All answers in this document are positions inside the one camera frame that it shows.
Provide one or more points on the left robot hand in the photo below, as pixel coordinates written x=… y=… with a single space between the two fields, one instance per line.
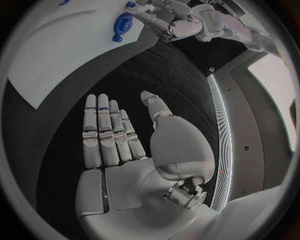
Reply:
x=164 y=22

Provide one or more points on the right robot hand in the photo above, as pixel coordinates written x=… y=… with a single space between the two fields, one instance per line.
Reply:
x=131 y=183

